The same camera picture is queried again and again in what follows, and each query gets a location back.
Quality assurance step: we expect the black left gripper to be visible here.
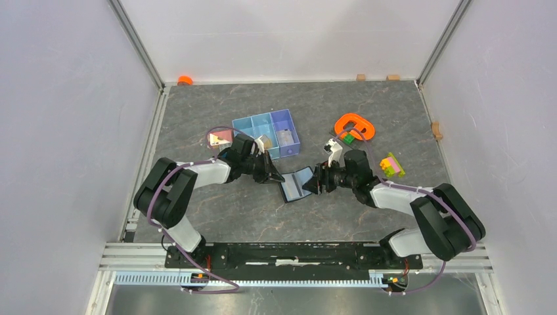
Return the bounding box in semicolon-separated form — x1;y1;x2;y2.
241;150;285;184

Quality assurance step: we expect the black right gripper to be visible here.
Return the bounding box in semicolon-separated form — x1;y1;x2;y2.
301;157;357;196

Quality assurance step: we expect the black card holder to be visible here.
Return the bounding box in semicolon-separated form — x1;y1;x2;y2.
277;166;316;205

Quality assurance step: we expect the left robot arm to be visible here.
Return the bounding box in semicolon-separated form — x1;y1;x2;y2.
133;133;285;268

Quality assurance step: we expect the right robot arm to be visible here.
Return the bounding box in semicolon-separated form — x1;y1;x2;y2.
303;150;486;268

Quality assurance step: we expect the blue three-compartment tray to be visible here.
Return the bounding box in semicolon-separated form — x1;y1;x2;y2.
232;109;301;159

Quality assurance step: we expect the pink and orange block toy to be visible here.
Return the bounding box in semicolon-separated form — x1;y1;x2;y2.
208;129;233;151

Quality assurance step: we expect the multicolour brick stack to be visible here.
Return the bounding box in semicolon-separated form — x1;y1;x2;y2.
379;152;406;178

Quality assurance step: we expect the orange round cap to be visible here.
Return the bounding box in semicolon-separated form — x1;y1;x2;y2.
177;75;193;86

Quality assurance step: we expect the wooden block right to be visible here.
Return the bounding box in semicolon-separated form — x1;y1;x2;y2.
386;74;401;81

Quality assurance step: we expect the wooden arch piece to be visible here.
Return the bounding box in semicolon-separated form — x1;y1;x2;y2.
431;121;443;141

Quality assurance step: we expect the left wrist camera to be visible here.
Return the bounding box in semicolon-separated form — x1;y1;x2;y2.
254;134;274;155

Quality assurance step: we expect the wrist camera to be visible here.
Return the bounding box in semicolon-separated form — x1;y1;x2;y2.
324;138;343;167
254;134;274;155

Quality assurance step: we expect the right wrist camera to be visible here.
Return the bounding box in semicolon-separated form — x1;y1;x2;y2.
324;138;343;167

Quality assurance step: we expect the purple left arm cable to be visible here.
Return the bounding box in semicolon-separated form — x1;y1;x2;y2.
146;126;254;295

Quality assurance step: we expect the orange oval ring toy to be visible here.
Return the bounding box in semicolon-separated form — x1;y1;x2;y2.
333;113;376;141

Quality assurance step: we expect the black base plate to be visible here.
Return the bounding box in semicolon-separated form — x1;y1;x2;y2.
191;241;424;282

